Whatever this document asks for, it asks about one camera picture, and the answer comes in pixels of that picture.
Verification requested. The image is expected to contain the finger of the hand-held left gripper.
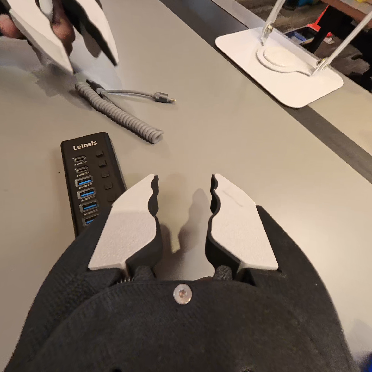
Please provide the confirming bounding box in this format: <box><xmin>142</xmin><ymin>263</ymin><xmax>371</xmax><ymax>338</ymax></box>
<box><xmin>6</xmin><ymin>0</ymin><xmax>73</xmax><ymax>73</ymax></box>
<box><xmin>65</xmin><ymin>0</ymin><xmax>120</xmax><ymax>67</ymax></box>

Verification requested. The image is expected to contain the person's left hand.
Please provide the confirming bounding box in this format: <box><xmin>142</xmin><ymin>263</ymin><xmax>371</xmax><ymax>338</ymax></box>
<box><xmin>0</xmin><ymin>3</ymin><xmax>75</xmax><ymax>54</ymax></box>

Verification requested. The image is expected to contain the grey desk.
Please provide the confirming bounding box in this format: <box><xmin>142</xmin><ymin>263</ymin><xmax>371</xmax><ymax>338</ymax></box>
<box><xmin>0</xmin><ymin>0</ymin><xmax>372</xmax><ymax>372</ymax></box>

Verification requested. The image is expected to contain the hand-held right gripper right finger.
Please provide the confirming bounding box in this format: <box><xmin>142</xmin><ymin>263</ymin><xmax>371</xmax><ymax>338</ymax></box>
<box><xmin>205</xmin><ymin>174</ymin><xmax>279</xmax><ymax>279</ymax></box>

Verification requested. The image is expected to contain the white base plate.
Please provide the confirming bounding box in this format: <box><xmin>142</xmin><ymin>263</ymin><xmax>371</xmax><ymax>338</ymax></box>
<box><xmin>215</xmin><ymin>0</ymin><xmax>372</xmax><ymax>109</ymax></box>

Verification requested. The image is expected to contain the black power bank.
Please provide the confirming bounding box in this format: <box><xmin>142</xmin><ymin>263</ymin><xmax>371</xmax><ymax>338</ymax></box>
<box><xmin>60</xmin><ymin>132</ymin><xmax>127</xmax><ymax>239</ymax></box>

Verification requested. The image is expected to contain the grey cable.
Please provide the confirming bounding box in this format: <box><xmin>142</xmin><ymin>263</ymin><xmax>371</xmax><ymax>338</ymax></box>
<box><xmin>75</xmin><ymin>79</ymin><xmax>176</xmax><ymax>144</ymax></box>

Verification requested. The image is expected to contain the red stool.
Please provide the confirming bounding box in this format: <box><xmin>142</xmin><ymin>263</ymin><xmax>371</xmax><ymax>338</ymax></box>
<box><xmin>307</xmin><ymin>6</ymin><xmax>335</xmax><ymax>38</ymax></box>

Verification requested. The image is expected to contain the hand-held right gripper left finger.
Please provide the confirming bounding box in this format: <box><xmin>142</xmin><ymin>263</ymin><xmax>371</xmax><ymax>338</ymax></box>
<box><xmin>88</xmin><ymin>174</ymin><xmax>163</xmax><ymax>278</ymax></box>

